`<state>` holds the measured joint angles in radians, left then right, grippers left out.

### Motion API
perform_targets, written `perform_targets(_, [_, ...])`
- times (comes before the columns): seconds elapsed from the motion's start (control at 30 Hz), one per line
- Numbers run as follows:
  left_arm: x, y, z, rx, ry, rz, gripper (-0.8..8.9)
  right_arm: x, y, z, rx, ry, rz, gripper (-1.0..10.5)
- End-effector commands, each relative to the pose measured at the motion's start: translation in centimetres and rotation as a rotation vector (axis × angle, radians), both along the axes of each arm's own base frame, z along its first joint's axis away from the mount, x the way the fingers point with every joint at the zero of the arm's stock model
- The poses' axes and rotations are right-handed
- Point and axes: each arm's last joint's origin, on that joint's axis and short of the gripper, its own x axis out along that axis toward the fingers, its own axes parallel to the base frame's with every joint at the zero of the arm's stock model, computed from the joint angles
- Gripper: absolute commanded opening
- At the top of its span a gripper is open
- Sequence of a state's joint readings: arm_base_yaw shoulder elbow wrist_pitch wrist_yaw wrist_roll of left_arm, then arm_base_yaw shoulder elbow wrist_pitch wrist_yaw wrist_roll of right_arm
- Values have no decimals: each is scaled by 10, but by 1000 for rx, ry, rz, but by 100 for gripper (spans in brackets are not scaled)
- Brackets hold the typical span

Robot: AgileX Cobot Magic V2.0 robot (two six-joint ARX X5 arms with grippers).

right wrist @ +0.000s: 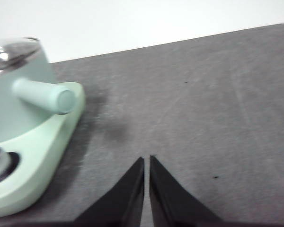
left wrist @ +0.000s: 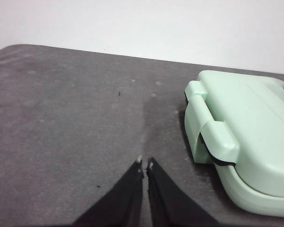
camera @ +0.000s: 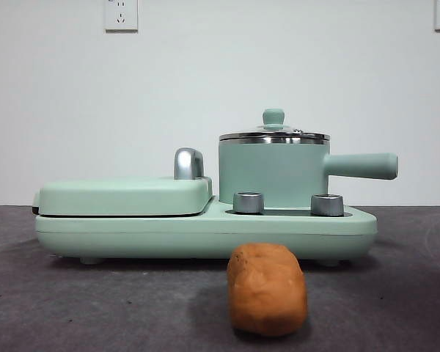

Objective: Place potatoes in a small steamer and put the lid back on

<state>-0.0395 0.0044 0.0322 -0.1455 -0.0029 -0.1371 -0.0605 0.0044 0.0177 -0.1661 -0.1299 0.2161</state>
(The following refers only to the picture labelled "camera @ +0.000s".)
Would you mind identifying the silver control knob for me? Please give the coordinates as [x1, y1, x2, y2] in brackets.
[309, 194, 344, 216]
[232, 191, 265, 214]

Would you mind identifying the mint green handled pot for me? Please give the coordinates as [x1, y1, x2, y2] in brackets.
[218, 133, 400, 206]

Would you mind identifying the glass pot lid green knob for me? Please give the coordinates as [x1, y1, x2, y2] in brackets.
[219, 107, 331, 141]

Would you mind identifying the mint green breakfast machine base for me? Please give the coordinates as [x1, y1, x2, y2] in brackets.
[34, 195, 378, 265]

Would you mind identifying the mint green griddle cover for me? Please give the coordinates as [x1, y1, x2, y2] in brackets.
[32, 175, 213, 217]

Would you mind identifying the chrome griddle cover handle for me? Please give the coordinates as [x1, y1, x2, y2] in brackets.
[173, 147, 206, 180]

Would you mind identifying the brown potato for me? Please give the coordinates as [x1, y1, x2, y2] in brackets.
[226, 242, 309, 338]

